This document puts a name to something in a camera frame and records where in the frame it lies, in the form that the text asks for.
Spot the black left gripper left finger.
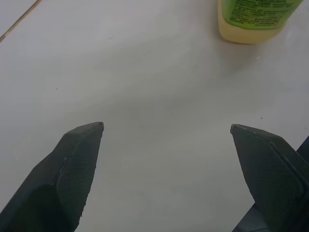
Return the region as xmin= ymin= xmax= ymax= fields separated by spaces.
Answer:
xmin=0 ymin=121 xmax=105 ymax=232

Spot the yellow bottle with green label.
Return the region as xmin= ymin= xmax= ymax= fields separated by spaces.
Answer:
xmin=217 ymin=0 xmax=305 ymax=44

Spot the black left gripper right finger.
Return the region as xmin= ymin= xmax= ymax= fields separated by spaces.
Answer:
xmin=230 ymin=124 xmax=309 ymax=232

